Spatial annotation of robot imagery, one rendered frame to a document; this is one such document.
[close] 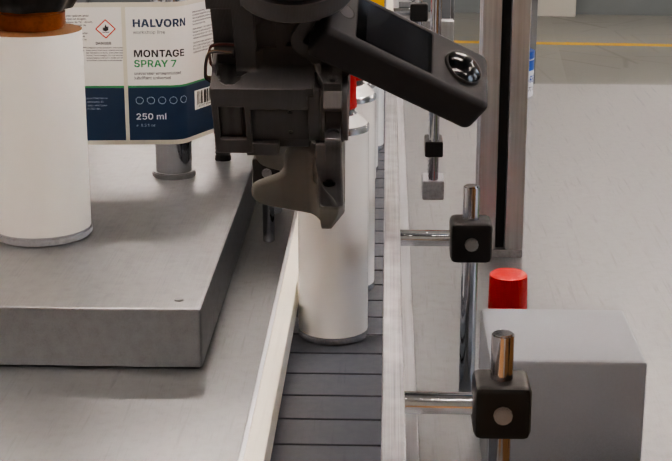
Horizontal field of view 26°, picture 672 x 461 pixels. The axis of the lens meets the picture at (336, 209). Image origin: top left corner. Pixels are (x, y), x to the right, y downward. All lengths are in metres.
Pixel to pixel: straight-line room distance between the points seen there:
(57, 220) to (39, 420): 0.28
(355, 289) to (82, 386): 0.23
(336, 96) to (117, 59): 0.67
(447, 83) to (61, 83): 0.51
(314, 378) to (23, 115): 0.41
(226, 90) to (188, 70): 0.66
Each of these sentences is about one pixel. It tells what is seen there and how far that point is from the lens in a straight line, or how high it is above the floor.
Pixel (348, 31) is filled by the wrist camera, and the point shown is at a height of 1.13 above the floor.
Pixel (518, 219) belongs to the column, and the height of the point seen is 0.87.
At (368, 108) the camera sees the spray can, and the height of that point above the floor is 1.03.
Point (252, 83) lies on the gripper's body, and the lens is 0.86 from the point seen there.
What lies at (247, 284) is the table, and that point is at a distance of 1.35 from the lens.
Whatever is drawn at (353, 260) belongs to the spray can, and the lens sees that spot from 1.05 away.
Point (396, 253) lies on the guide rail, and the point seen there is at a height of 0.96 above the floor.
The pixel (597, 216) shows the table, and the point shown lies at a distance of 1.59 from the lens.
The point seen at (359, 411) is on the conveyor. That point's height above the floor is 0.88.
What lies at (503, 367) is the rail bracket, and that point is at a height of 0.98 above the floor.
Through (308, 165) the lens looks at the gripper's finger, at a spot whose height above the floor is 1.04.
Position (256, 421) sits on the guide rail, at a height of 0.91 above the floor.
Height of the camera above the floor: 1.26
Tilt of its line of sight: 16 degrees down
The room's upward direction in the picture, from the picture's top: straight up
